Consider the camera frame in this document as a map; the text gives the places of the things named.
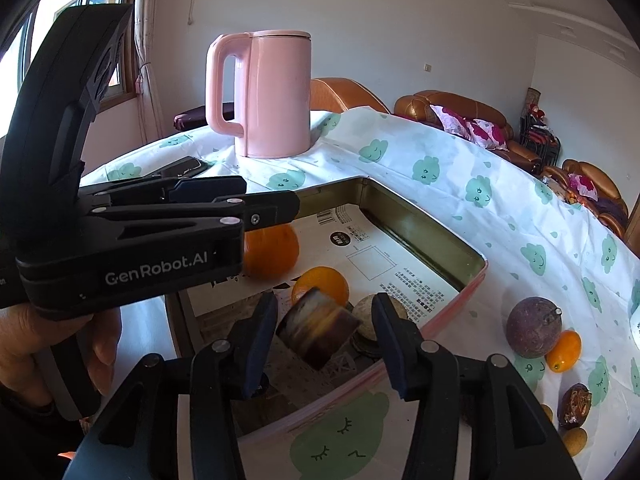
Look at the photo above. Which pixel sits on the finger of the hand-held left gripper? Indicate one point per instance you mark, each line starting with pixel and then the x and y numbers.
pixel 272 210
pixel 205 189

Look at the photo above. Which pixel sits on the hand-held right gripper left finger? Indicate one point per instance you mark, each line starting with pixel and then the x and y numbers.
pixel 257 345

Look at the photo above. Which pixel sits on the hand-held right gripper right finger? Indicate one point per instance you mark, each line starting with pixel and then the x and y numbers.
pixel 395 360

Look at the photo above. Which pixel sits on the large mandarin orange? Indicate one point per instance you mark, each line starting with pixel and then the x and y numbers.
pixel 272 255

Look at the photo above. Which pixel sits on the layered brown cake slice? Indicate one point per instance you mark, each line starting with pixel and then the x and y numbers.
pixel 315 330

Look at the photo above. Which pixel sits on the rectangular metal tray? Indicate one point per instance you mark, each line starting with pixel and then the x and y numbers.
pixel 425 230

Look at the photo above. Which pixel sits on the purple passion fruit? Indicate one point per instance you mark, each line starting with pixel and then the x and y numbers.
pixel 530 327

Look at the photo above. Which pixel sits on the green kiwi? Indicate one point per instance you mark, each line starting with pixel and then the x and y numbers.
pixel 548 412

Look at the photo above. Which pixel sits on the orange kumquat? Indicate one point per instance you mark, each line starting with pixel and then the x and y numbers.
pixel 564 352

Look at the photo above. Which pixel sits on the dark chocolate pastry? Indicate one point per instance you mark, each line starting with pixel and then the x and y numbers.
pixel 574 405

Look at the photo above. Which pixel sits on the tan longan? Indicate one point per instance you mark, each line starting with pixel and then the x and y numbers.
pixel 575 441

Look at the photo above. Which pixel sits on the person's left hand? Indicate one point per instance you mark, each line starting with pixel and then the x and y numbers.
pixel 100 345

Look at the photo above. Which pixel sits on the small round orange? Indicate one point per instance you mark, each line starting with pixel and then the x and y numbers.
pixel 325 282

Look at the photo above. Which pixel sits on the printed paper tray liner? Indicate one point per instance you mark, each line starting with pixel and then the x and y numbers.
pixel 390 270

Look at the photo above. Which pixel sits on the pink electric kettle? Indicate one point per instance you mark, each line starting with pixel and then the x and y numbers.
pixel 280 95

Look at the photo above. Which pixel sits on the brown leather chair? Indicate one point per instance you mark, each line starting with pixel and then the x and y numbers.
pixel 345 92

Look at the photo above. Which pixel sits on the white curtain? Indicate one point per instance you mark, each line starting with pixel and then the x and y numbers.
pixel 147 50

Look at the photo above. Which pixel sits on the white cloud-print tablecloth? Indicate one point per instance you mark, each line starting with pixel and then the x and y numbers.
pixel 450 170

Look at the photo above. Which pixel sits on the long brown leather sofa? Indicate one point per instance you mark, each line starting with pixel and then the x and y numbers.
pixel 425 105

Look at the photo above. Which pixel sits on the pink floral pillow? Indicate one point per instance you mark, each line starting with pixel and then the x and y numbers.
pixel 447 119
pixel 487 134
pixel 580 183

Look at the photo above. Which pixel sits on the cluttered coffee table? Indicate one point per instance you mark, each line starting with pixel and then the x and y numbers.
pixel 555 180

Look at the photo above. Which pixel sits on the white cartoon mug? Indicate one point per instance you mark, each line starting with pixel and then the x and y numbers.
pixel 635 327

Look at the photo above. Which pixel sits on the purple cloth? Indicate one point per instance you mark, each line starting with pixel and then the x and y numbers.
pixel 606 210

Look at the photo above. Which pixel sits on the stack of dark chairs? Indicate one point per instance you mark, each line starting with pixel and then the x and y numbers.
pixel 540 140

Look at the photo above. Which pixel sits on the brown leather armchair sofa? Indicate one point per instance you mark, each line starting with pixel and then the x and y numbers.
pixel 585 167

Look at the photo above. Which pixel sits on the tall patterned cylinder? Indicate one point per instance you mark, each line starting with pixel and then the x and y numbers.
pixel 532 97

